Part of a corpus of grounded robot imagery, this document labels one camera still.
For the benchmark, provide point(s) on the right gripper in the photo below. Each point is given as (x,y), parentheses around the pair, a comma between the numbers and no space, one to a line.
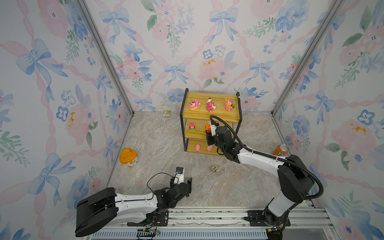
(209,140)

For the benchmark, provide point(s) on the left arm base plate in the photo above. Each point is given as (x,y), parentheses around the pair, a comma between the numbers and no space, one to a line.
(157,219)

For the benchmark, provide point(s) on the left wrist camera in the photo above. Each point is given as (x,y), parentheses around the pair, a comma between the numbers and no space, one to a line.
(179,176)

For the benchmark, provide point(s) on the wooden three-tier shelf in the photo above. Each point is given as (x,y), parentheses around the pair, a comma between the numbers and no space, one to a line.
(201,118)

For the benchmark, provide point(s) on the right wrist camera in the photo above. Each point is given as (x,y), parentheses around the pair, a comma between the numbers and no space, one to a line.
(213,127)

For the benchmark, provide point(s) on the pink bear donut toy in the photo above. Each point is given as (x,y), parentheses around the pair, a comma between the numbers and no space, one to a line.
(194,105)

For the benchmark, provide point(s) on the orange soda can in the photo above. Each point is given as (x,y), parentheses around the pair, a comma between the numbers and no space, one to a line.
(281,150)

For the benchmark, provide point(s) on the small green packet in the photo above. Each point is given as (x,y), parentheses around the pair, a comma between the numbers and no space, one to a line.
(166,113)

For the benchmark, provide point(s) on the orange toy truck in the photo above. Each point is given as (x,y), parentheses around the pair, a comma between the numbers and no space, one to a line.
(208,128)

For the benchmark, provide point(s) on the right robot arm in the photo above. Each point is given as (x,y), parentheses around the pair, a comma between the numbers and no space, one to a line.
(294,178)

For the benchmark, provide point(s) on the pink green toy car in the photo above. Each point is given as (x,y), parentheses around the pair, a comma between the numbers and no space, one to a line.
(192,128)

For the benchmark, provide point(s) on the pink bear cream toy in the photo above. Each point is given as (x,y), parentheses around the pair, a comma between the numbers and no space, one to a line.
(210,105)

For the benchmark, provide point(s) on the pink bear sunflower toy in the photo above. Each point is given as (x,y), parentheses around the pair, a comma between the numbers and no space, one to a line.
(229,104)

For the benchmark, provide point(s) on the green box toy truck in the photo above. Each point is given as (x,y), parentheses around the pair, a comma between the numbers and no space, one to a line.
(214,168)

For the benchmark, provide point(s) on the orange lid plastic jar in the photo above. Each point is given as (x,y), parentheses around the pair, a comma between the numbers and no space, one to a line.
(129,157)

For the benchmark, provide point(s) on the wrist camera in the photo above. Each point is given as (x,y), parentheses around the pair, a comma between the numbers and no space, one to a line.
(213,127)
(179,176)

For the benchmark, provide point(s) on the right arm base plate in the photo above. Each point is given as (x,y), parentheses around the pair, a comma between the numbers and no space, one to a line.
(258,218)

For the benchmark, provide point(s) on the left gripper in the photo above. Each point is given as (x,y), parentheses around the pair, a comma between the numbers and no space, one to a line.
(189,185)

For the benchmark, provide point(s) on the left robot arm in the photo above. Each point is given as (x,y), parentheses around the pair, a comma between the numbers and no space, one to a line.
(110,208)

